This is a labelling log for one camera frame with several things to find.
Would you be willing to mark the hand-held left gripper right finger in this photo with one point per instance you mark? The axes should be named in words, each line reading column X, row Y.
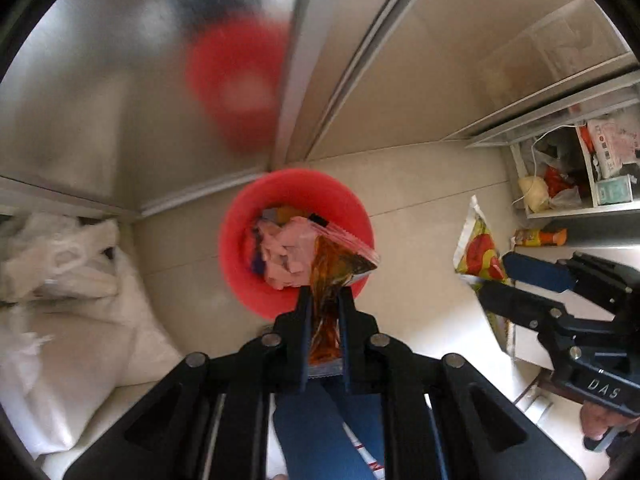
column 352, row 345

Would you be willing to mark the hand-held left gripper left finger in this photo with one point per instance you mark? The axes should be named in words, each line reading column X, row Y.
column 300, row 340

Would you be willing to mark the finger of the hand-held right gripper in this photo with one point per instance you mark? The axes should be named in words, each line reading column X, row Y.
column 540, row 272
column 510, row 302

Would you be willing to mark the red yellow snack bag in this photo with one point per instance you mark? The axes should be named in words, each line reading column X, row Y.
column 480, row 250

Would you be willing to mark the clear orange sauce packet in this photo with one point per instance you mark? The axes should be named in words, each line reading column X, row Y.
column 330, row 270

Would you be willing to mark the red plastic bin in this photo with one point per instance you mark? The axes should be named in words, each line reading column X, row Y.
column 235, row 240

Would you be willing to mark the person's right hand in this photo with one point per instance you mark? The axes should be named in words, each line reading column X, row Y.
column 597, row 420

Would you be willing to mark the orange bottle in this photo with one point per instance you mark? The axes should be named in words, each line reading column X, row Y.
column 540, row 237

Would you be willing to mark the clear plastic bag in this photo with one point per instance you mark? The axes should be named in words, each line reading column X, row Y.
column 567, row 199

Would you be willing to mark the pink crumpled wrapper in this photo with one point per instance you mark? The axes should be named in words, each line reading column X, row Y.
column 285, row 255

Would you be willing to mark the red orange packet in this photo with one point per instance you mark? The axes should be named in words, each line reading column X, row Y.
column 556, row 180

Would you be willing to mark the person's blue trousers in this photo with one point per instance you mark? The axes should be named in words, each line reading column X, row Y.
column 310, row 435

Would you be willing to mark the white shelf unit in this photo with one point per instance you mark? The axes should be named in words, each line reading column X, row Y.
column 515, row 170

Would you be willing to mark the green white box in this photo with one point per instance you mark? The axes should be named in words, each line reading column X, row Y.
column 615, row 190

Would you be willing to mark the white package red print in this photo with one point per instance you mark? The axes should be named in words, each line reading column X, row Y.
column 612, row 147

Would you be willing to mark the large white sack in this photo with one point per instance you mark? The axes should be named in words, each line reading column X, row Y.
column 100, row 350

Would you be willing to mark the frosted glass sliding door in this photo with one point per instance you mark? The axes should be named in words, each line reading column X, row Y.
column 100, row 110
column 450, row 60

